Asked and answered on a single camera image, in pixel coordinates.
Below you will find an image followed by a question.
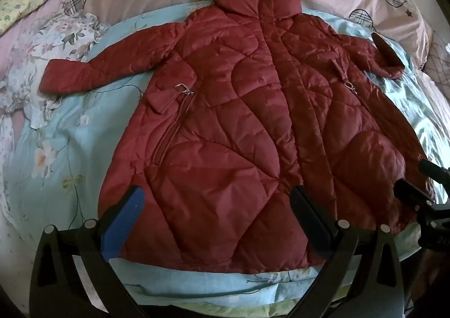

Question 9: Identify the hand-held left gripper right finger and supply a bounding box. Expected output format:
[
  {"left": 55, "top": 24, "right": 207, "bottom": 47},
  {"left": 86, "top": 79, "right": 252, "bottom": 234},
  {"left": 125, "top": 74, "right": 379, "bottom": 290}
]
[{"left": 289, "top": 184, "right": 409, "bottom": 318}]

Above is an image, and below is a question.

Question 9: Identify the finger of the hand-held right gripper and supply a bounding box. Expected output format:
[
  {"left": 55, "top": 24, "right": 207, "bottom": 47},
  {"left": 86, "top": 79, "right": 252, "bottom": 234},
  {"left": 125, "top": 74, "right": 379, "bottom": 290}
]
[
  {"left": 393, "top": 179, "right": 434, "bottom": 208},
  {"left": 418, "top": 159, "right": 450, "bottom": 183}
]

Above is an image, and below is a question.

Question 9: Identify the light blue floral bed sheet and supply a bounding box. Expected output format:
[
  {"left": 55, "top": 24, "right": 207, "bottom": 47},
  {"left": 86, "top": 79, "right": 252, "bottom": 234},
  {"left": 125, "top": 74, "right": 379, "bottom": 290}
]
[{"left": 0, "top": 0, "right": 450, "bottom": 309}]

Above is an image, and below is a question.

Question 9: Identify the white floral ruffled cloth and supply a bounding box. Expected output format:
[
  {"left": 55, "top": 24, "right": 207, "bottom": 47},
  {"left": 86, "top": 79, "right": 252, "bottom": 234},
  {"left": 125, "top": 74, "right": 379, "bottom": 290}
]
[{"left": 0, "top": 10, "right": 110, "bottom": 129}]

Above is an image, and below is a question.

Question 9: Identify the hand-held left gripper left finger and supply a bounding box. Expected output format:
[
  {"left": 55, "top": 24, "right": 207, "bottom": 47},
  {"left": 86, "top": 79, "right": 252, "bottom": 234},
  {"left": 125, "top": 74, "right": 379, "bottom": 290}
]
[{"left": 30, "top": 185, "right": 146, "bottom": 318}]

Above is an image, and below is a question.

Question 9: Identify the red quilted coat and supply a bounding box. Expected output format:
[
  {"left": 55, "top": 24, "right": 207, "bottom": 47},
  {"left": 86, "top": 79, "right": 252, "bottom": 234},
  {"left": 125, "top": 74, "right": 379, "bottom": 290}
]
[{"left": 39, "top": 0, "right": 436, "bottom": 274}]

